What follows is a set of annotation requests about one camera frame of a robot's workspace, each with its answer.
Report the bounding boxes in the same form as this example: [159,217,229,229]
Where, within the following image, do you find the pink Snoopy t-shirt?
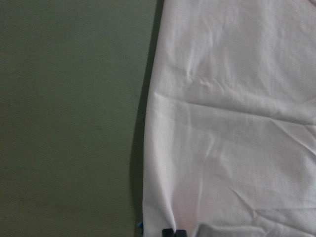
[143,0,316,237]

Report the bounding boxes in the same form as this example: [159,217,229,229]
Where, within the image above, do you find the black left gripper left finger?
[161,229,175,237]

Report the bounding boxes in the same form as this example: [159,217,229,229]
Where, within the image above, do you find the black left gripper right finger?
[176,230,187,237]

